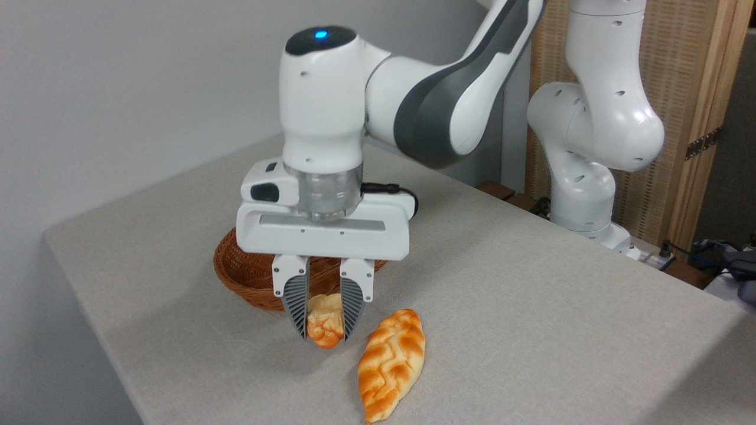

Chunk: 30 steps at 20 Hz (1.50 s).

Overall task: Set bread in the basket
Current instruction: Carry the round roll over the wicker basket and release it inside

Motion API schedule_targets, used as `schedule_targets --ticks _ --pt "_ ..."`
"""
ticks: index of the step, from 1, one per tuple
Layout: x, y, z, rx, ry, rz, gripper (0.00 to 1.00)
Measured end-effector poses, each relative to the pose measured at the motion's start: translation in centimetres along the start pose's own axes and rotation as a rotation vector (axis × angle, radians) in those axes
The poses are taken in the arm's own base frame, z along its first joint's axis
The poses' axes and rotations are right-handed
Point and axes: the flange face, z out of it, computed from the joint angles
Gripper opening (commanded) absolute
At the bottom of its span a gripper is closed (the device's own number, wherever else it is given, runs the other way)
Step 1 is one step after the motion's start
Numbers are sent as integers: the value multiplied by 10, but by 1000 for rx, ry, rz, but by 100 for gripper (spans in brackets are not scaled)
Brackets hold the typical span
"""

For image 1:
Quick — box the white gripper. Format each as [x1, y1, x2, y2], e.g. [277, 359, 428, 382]
[236, 191, 415, 342]

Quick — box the round golden bread roll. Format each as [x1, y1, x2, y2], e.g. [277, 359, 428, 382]
[306, 293, 347, 349]

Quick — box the brown wicker oval basket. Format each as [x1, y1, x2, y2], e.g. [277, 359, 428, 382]
[213, 227, 388, 313]

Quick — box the long braided bread loaf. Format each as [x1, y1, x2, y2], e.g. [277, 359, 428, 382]
[357, 309, 426, 424]

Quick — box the grey linen tablecloth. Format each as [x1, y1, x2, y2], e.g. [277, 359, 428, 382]
[43, 135, 756, 425]

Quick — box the white power strip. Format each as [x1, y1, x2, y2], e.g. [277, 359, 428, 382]
[639, 248, 677, 272]

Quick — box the metal screen hinge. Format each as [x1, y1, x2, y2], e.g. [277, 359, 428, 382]
[685, 126, 723, 161]

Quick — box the dark bag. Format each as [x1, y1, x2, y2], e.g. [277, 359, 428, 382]
[692, 238, 756, 306]

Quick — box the wooden rattan folding screen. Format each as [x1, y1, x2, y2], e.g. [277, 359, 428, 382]
[524, 0, 756, 251]

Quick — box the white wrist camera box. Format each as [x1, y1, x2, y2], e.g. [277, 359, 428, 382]
[240, 160, 302, 208]

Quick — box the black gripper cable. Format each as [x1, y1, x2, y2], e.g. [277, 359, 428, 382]
[360, 182, 420, 219]

